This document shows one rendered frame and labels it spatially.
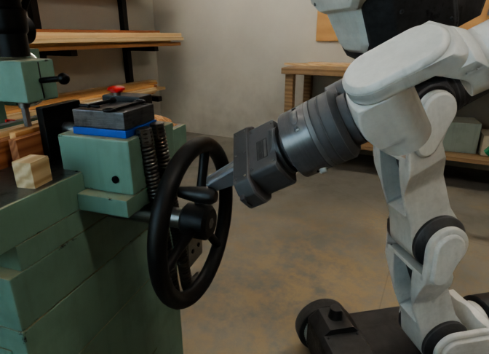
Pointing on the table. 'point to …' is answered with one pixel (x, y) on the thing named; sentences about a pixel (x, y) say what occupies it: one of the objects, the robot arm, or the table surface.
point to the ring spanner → (123, 105)
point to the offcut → (32, 171)
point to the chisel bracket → (26, 81)
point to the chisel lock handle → (56, 79)
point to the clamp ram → (55, 124)
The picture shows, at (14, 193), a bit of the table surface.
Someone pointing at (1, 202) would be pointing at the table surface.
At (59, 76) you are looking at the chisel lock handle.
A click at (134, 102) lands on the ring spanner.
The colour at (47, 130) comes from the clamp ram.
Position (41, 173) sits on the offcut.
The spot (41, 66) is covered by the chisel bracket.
